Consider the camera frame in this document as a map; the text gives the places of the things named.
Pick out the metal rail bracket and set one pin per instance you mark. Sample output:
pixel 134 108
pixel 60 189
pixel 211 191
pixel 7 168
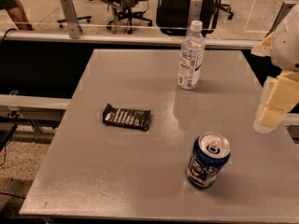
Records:
pixel 281 16
pixel 71 18

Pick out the black cabinet on floor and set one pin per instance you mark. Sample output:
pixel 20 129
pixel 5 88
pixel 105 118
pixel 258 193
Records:
pixel 172 16

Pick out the right metal rail bracket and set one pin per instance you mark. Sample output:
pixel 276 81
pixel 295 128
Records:
pixel 281 16

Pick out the left metal rail bracket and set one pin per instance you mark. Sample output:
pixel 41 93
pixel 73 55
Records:
pixel 71 18

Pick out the person in dark shirt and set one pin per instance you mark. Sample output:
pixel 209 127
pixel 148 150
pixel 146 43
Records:
pixel 15 11

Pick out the left side metal frame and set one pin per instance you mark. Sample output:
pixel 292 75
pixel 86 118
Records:
pixel 32 110

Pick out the black rxbar chocolate wrapper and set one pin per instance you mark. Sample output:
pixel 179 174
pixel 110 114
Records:
pixel 127 118

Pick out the clear plastic water bottle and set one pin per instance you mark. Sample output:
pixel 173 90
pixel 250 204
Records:
pixel 191 57

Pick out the horizontal metal rail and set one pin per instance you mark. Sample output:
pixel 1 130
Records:
pixel 160 41

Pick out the blue soda can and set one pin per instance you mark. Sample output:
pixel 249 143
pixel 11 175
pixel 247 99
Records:
pixel 210 153

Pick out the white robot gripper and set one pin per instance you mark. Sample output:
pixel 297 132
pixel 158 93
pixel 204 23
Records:
pixel 287 46

